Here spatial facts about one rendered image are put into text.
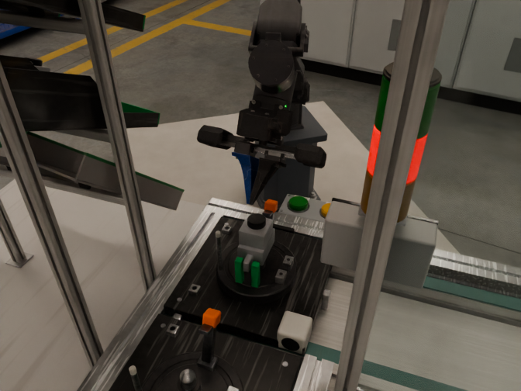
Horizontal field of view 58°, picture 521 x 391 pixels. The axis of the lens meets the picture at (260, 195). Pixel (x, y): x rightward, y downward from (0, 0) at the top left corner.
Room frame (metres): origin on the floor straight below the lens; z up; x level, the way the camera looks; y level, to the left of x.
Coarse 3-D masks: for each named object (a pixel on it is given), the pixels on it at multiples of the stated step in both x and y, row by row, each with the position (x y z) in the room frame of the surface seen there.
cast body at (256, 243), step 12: (252, 216) 0.57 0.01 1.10; (264, 216) 0.57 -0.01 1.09; (240, 228) 0.55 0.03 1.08; (252, 228) 0.55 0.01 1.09; (264, 228) 0.55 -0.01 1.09; (240, 240) 0.54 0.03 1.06; (252, 240) 0.54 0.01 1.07; (264, 240) 0.53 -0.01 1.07; (240, 252) 0.54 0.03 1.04; (252, 252) 0.53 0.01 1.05; (264, 252) 0.53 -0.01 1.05
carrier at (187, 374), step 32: (160, 320) 0.46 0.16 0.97; (160, 352) 0.40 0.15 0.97; (192, 352) 0.39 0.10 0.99; (224, 352) 0.40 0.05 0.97; (256, 352) 0.40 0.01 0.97; (128, 384) 0.35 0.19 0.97; (160, 384) 0.34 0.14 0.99; (192, 384) 0.31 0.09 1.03; (224, 384) 0.34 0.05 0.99; (256, 384) 0.35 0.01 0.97; (288, 384) 0.35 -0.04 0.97
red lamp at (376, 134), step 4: (376, 128) 0.39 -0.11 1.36; (376, 132) 0.38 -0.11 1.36; (380, 132) 0.38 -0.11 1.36; (372, 136) 0.39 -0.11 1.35; (376, 136) 0.38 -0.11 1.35; (372, 140) 0.39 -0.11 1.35; (376, 140) 0.38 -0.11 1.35; (372, 144) 0.39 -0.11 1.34; (376, 144) 0.38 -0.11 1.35; (372, 148) 0.38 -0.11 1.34; (376, 148) 0.38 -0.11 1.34; (372, 152) 0.38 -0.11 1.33; (376, 152) 0.38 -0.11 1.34; (372, 156) 0.38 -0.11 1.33; (376, 156) 0.38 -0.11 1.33; (368, 160) 0.39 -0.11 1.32; (372, 160) 0.38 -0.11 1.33; (368, 164) 0.39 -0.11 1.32; (372, 164) 0.38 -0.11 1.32; (368, 168) 0.38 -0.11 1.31; (372, 168) 0.38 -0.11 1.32; (372, 172) 0.38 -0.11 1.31
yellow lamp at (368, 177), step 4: (368, 172) 0.39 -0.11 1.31; (368, 176) 0.38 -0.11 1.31; (372, 176) 0.38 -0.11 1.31; (364, 180) 0.39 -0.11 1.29; (368, 180) 0.38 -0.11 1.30; (364, 184) 0.39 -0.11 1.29; (368, 184) 0.38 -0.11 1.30; (364, 188) 0.39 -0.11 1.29; (368, 188) 0.38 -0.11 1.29; (364, 192) 0.38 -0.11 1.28; (368, 192) 0.38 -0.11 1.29; (364, 196) 0.38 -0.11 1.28; (368, 196) 0.38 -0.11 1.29; (364, 200) 0.38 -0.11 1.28; (364, 204) 0.38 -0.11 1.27; (364, 208) 0.38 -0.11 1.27; (364, 212) 0.38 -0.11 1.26
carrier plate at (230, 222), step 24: (288, 240) 0.64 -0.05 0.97; (312, 240) 0.64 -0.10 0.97; (192, 264) 0.58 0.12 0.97; (312, 264) 0.58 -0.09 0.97; (216, 288) 0.53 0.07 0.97; (312, 288) 0.53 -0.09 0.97; (168, 312) 0.49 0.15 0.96; (192, 312) 0.48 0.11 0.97; (240, 312) 0.48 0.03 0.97; (264, 312) 0.48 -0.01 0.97; (312, 312) 0.48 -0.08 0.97; (264, 336) 0.43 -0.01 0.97
